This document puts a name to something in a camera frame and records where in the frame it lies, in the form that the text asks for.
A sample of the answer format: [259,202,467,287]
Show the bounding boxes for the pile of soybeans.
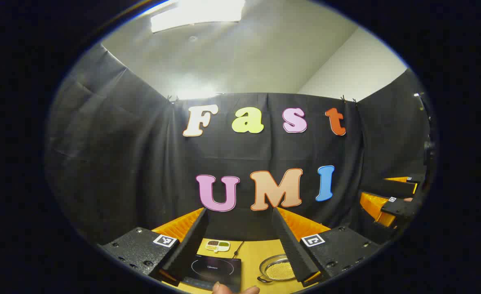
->
[265,261,295,281]

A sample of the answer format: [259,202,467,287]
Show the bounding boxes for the black induction cooktop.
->
[182,254,242,293]

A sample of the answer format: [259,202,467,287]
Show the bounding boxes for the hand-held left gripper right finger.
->
[272,207,382,287]

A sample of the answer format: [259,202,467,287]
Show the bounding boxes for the white divided dish with beans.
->
[205,240,231,253]

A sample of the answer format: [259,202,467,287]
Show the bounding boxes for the black backdrop cloth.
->
[45,43,433,245]

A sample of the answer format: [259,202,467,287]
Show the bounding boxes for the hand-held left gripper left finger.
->
[98,207,209,286]

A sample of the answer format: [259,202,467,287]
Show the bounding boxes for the steel pot with black handles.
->
[258,254,297,283]

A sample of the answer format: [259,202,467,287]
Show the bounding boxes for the ceiling light panel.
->
[151,0,245,33]

